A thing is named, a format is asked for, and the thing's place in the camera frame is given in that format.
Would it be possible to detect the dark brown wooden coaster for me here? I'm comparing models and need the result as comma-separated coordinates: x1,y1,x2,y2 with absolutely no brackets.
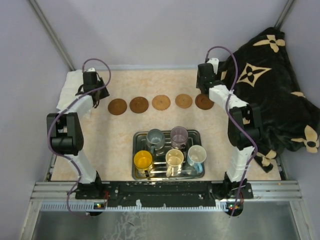
195,93,214,110

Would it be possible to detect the light woven coaster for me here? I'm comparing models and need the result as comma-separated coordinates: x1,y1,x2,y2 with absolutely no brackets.
175,93,193,109

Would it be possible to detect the reddish brown wooden coaster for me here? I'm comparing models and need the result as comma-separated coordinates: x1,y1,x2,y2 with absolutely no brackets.
129,96,149,114

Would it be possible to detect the tan woven coaster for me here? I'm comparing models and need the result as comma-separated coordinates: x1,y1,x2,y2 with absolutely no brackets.
151,94,171,111

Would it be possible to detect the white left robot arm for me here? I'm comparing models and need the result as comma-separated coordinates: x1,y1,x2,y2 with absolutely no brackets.
46,68,110,199

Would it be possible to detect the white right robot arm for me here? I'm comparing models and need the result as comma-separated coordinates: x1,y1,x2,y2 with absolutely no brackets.
196,62,262,198

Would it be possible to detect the purple translucent cup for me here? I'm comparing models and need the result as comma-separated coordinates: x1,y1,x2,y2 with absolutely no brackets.
170,126,189,150

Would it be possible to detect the white folded cloth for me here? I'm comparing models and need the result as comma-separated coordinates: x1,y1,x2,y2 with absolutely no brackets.
56,69,93,119

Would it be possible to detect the black floral blanket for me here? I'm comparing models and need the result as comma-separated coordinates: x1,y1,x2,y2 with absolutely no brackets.
218,27,320,173

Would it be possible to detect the white and blue mug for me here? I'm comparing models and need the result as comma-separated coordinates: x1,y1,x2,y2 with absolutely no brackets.
187,145,207,174

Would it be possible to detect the grey mug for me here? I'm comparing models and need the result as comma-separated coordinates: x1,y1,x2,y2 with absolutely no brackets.
146,128,166,154

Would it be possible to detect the cream mug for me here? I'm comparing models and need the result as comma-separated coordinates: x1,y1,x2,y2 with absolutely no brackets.
165,149,185,178

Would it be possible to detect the yellow mug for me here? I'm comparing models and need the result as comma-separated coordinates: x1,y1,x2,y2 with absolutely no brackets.
133,150,154,178

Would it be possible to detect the metal serving tray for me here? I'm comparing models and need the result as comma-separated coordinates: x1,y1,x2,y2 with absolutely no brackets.
132,129,205,181

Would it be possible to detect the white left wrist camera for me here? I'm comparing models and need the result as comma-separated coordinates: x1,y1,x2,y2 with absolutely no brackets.
86,67,96,72

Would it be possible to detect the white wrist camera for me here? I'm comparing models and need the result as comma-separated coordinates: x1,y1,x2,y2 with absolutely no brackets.
206,58,220,74
86,67,96,72

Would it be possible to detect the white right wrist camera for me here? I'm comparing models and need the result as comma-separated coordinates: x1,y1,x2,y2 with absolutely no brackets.
206,58,220,74

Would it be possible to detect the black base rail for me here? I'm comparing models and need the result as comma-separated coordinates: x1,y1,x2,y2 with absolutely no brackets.
75,181,254,209

